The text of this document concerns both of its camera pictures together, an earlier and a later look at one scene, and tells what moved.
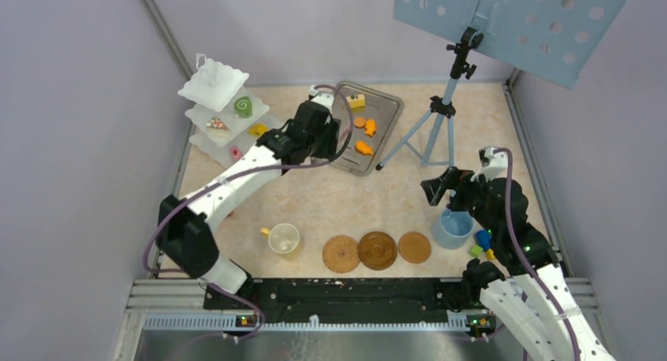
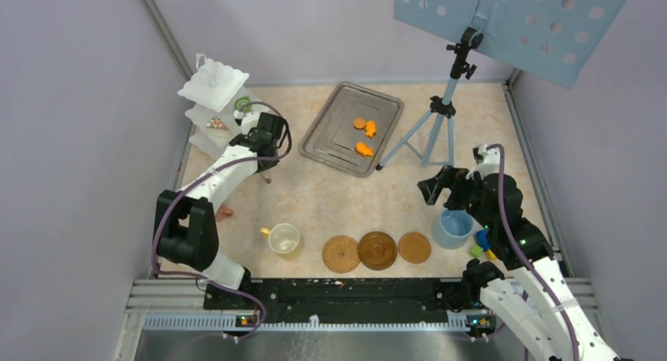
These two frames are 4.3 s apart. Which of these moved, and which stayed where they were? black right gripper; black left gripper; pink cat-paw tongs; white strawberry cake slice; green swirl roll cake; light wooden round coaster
Moved: black left gripper; pink cat-paw tongs
Stayed: green swirl roll cake; white strawberry cake slice; black right gripper; light wooden round coaster
